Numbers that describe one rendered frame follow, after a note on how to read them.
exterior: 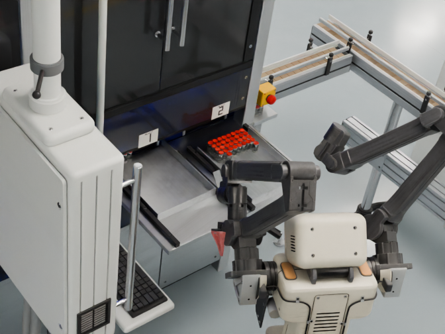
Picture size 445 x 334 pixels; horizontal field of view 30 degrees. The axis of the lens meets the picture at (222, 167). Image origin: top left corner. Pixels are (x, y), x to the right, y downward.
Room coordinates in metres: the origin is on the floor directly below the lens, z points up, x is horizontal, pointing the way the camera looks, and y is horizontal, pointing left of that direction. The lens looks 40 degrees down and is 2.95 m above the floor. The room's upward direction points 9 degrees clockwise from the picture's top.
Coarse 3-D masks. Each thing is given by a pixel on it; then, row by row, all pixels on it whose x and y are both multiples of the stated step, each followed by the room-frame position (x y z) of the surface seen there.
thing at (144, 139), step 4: (148, 132) 2.36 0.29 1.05; (152, 132) 2.37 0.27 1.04; (156, 132) 2.38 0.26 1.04; (140, 136) 2.33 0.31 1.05; (144, 136) 2.34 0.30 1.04; (148, 136) 2.36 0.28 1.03; (152, 136) 2.37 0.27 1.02; (156, 136) 2.38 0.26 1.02; (140, 140) 2.33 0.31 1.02; (144, 140) 2.35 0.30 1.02; (148, 140) 2.36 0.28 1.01; (152, 140) 2.37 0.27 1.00; (156, 140) 2.38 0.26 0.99; (140, 144) 2.33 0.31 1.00; (144, 144) 2.35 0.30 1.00
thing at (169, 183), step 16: (160, 144) 2.50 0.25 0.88; (144, 160) 2.39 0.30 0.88; (160, 160) 2.40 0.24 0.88; (176, 160) 2.42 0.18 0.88; (128, 176) 2.29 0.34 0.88; (144, 176) 2.30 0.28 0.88; (160, 176) 2.31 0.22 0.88; (176, 176) 2.33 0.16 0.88; (192, 176) 2.34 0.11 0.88; (144, 192) 2.21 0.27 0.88; (160, 192) 2.23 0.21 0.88; (176, 192) 2.24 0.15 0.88; (192, 192) 2.25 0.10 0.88; (208, 192) 2.24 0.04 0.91; (160, 208) 2.15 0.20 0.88; (176, 208) 2.14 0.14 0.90
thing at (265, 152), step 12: (252, 132) 2.63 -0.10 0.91; (264, 144) 2.58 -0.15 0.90; (204, 156) 2.44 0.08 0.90; (240, 156) 2.50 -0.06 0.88; (252, 156) 2.51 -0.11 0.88; (264, 156) 2.52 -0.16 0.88; (276, 156) 2.52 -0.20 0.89; (216, 168) 2.39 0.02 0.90; (252, 180) 2.37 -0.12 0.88; (252, 192) 2.31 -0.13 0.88; (264, 192) 2.32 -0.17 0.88; (276, 192) 2.32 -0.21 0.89
